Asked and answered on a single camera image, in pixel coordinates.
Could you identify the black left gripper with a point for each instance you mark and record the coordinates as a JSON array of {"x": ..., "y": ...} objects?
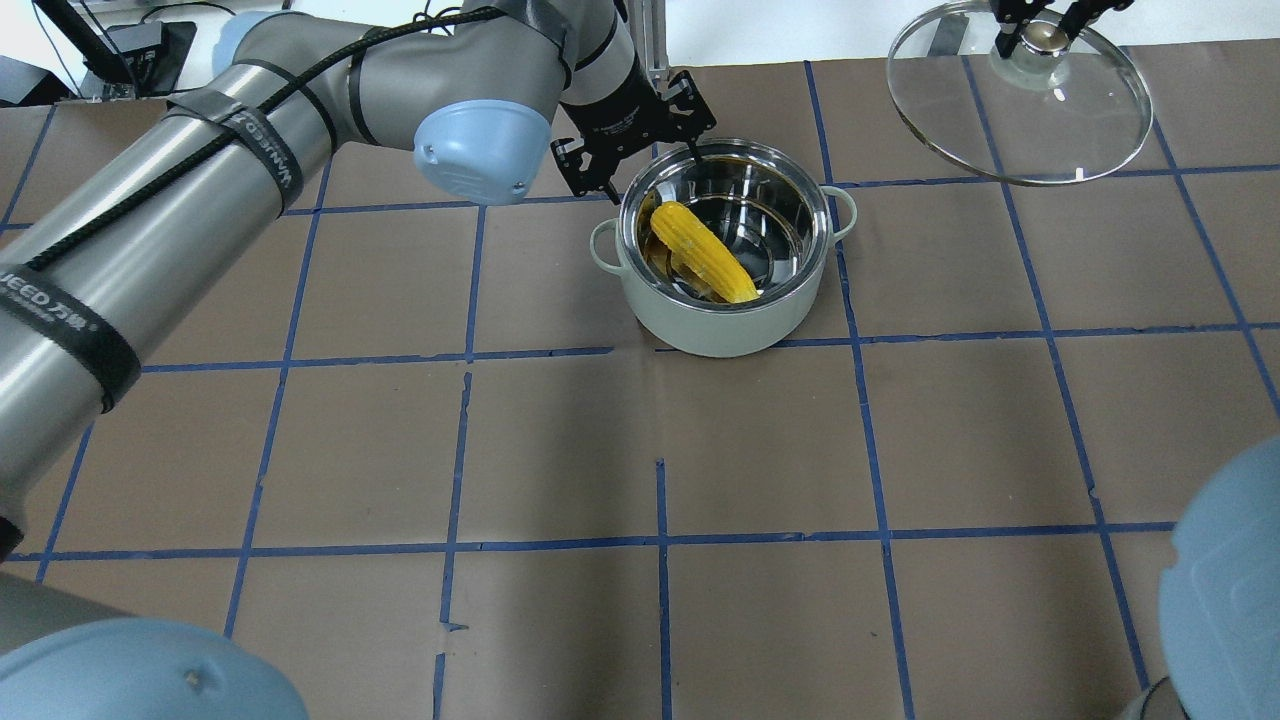
[{"x": 617, "y": 106}]

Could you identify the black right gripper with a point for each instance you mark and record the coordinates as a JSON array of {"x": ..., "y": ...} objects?
[{"x": 1022, "y": 22}]

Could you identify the yellow corn cob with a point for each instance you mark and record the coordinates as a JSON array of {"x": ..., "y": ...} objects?
[{"x": 701, "y": 256}]

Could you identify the glass pot lid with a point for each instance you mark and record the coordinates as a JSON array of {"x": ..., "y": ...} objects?
[{"x": 1059, "y": 111}]

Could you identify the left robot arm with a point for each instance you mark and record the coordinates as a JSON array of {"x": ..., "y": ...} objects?
[{"x": 479, "y": 97}]

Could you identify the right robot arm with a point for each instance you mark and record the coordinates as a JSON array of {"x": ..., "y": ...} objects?
[{"x": 1217, "y": 602}]

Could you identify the pale green cooking pot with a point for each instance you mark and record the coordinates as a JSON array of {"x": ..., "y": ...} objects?
[{"x": 772, "y": 215}]

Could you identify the black monitor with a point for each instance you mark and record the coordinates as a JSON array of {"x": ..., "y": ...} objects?
[{"x": 144, "y": 59}]

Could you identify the aluminium frame post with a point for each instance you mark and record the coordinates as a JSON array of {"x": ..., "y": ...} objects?
[{"x": 647, "y": 23}]

